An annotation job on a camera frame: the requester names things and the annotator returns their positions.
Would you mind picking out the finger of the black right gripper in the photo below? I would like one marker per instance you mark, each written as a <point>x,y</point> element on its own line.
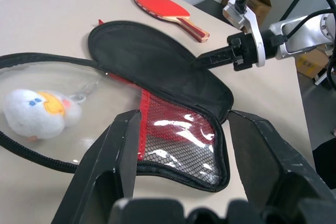
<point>215,62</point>
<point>216,54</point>

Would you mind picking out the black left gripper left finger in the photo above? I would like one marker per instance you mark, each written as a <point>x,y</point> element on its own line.
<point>105,161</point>

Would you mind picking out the red table tennis paddle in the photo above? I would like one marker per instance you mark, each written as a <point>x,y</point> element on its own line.
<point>162,5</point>

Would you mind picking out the black rounded object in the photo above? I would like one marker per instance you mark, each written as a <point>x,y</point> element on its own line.
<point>325,163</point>

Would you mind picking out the small brown cardboard box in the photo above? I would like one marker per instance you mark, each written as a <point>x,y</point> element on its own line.
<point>307,64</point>

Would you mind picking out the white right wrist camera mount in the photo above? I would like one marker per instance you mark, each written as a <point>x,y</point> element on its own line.
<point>240,15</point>

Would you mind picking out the large brown cardboard box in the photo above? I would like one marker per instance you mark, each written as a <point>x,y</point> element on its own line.
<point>258,3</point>

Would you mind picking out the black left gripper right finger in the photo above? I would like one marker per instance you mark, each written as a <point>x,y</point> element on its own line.
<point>275,171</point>

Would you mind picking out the red and black paddle case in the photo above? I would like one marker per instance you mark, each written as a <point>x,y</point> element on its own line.
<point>147,51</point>

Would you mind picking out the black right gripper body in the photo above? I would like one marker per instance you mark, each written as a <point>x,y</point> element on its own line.
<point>242,51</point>

